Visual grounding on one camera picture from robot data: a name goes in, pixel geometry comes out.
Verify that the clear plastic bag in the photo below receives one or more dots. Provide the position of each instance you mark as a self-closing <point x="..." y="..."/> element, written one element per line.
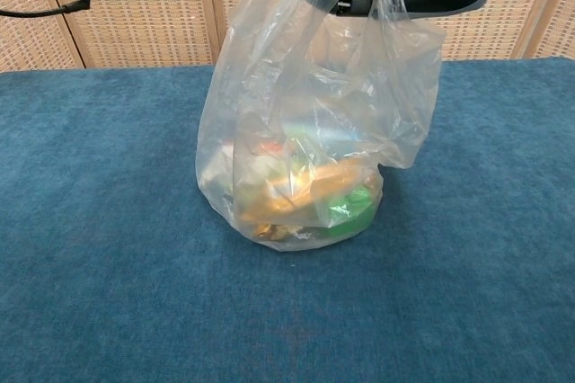
<point x="269" y="86"/>

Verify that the orange snack packet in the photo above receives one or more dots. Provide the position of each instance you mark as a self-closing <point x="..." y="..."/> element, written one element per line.
<point x="271" y="148"/>

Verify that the green toy brick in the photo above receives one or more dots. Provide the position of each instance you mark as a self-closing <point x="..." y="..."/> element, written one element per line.
<point x="350" y="212"/>

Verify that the gold foil snack packet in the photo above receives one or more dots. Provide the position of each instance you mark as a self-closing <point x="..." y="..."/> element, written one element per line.
<point x="278" y="207"/>

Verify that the woven bamboo folding screen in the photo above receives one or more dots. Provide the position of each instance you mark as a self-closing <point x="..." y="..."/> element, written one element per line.
<point x="148" y="10"/>

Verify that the blue carpet mat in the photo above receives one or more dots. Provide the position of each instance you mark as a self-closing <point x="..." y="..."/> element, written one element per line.
<point x="112" y="221"/>

